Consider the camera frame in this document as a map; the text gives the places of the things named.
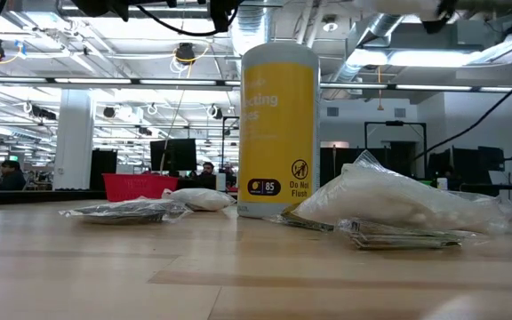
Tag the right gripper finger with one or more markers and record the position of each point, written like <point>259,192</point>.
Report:
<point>440,15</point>

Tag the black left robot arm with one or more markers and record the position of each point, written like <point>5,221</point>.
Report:
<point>100,6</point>

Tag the yellow label disinfecting wipes canister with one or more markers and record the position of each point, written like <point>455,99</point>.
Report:
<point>278,133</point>

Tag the black computer monitor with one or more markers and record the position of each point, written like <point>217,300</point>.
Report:
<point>180,154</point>

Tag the black desk monitors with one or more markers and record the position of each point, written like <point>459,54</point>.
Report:
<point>469,166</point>

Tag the seated person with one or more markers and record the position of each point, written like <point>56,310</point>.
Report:
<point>12,180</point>
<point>207,175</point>

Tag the white cup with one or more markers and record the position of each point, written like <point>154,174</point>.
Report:
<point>442,184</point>

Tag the white container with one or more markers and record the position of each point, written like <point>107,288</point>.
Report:
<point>221,182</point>

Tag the red plastic basket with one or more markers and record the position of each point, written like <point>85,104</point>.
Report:
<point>136,186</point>

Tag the white square pillar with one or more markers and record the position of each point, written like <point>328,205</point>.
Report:
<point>74,142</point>

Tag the black cabinet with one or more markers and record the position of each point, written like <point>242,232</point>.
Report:
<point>103,171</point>

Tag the corrugated silver duct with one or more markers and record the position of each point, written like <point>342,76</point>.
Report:
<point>249,31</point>

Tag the silver ventilation duct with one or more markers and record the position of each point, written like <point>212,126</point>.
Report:
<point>389,22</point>

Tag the black rectangular rig frame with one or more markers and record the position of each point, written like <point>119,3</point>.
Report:
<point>394,123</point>

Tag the black upright stand frame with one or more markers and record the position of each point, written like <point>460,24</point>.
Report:
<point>223,146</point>

